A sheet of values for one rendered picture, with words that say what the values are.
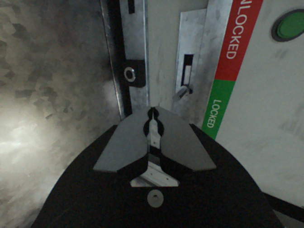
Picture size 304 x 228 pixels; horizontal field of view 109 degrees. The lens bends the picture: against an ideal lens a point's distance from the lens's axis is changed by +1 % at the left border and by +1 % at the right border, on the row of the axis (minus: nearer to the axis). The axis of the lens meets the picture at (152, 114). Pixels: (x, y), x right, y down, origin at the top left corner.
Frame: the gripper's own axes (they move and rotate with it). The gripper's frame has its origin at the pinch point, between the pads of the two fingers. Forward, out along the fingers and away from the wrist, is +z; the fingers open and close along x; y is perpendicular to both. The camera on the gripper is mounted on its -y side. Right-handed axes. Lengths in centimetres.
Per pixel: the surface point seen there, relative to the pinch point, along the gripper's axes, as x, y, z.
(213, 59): 9.1, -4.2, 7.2
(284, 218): 31.2, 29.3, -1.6
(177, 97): 4.5, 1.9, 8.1
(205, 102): 9.3, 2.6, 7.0
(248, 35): 14.3, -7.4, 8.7
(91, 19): -11.1, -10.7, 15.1
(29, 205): -21.5, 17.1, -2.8
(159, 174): 2.0, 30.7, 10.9
